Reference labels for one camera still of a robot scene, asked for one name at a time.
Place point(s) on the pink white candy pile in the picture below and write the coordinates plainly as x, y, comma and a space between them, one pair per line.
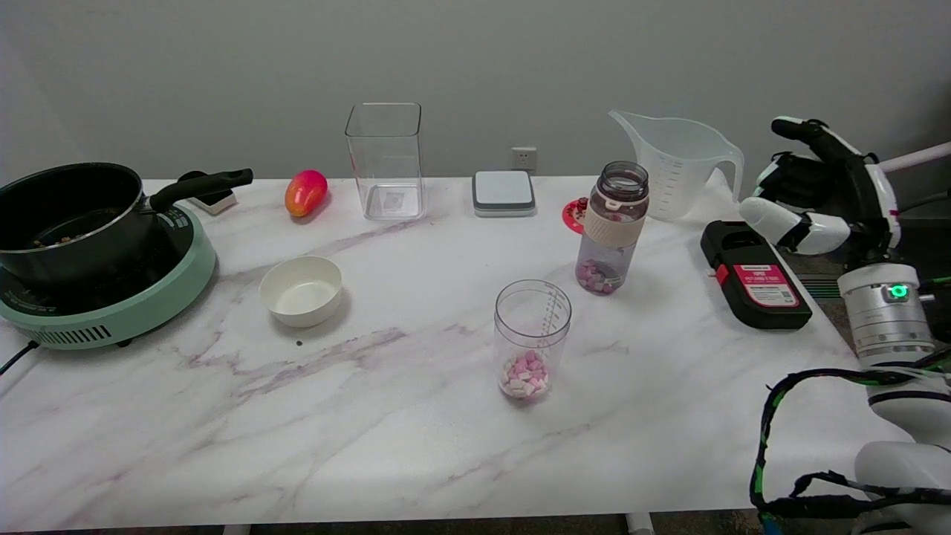
526, 377

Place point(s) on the red round bottle lid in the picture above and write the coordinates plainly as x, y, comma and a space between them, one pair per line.
573, 215

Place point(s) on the clear plastic measuring tumbler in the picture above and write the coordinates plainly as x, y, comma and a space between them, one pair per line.
532, 327

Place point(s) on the white grey kitchen scale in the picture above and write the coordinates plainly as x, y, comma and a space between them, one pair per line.
504, 192

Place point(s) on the green induction cooker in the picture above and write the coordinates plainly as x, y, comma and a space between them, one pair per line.
141, 305

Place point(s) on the white wall socket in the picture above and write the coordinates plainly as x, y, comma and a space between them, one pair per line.
524, 157

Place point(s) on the clear square storage container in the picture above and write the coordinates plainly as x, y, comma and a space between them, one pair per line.
385, 160

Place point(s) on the floor vent grille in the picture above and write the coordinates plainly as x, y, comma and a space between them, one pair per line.
821, 286

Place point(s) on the white foam tube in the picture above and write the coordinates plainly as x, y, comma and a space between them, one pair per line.
925, 154

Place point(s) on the red yellow mango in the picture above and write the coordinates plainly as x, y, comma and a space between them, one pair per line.
305, 192

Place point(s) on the clear bottle with beige band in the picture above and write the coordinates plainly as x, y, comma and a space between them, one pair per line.
611, 230

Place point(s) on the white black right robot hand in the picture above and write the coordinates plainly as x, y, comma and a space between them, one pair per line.
854, 193

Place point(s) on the white ceramic bowl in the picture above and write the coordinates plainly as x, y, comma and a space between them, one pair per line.
301, 291

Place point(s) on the white table leg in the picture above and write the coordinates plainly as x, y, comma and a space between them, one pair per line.
236, 530
640, 524

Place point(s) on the black device with pink label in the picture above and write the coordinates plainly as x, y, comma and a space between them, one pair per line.
765, 293

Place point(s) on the translucent plastic measuring jug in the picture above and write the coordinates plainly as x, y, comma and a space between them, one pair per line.
680, 167

